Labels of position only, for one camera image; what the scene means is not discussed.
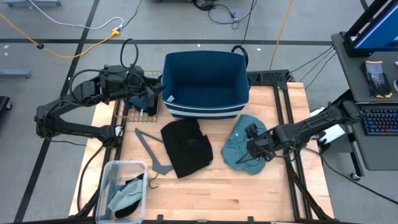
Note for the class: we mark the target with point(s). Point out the computer monitor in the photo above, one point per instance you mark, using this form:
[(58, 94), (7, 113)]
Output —
[(379, 34)]

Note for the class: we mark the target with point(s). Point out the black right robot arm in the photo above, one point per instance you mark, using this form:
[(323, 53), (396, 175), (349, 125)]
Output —
[(311, 124)]

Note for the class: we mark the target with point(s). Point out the black monitor stand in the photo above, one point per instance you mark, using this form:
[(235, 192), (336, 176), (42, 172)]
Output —
[(363, 21)]

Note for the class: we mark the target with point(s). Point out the black desk leg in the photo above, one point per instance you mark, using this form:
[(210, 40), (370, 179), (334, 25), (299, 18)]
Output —
[(345, 97)]

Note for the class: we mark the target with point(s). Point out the grey desk top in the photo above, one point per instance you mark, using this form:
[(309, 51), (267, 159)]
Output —
[(348, 77)]

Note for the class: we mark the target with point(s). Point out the clear plastic container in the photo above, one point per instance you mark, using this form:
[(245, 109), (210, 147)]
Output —
[(104, 174)]

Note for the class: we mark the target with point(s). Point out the backlit keyboard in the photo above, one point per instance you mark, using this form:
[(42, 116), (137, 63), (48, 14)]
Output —
[(381, 121)]

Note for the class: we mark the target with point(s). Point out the grey clothes hanger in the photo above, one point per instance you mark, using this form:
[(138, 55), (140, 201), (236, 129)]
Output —
[(157, 165)]

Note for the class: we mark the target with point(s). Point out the black chair base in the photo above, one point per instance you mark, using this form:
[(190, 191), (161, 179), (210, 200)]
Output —
[(3, 104)]

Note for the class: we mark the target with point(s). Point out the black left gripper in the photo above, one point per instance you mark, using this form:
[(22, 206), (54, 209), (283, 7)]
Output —
[(136, 84)]

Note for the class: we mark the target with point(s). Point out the black garment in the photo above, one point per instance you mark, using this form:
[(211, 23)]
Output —
[(186, 146)]

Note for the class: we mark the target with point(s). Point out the grey black work gloves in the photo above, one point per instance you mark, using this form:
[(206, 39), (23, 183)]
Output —
[(376, 77)]

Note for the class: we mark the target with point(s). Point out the grey stand foot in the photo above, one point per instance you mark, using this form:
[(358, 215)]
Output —
[(14, 73), (31, 2)]

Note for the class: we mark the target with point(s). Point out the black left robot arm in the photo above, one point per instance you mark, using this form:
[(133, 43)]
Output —
[(77, 130)]

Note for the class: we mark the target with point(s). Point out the caster wheel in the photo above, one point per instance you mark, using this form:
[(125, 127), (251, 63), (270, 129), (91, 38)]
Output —
[(355, 176)]

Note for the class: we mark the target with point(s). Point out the blue cloth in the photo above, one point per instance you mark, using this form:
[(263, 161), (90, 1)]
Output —
[(117, 191)]

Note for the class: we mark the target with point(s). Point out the blue white-striped fabric bin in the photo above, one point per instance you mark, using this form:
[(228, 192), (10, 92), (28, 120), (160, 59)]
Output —
[(202, 81)]

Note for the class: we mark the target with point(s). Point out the white box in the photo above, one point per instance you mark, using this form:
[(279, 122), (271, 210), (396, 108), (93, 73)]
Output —
[(334, 133)]

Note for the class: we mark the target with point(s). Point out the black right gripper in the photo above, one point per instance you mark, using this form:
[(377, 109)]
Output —
[(264, 144)]

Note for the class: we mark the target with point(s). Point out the teal dotted shirt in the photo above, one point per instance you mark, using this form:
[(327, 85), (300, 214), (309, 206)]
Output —
[(233, 149)]

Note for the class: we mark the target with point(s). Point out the black floor grommet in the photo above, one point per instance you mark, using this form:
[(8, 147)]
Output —
[(39, 46)]

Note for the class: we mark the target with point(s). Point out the grey keyboard shelf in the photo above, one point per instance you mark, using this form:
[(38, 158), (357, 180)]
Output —
[(379, 152)]

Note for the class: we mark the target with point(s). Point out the black metal table frame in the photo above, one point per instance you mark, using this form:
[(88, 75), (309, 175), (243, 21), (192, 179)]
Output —
[(267, 76)]

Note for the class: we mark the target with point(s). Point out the sage green cloth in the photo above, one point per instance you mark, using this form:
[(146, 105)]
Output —
[(129, 194)]

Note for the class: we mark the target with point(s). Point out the black cloth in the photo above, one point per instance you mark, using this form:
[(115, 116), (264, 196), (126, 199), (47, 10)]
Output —
[(126, 213)]

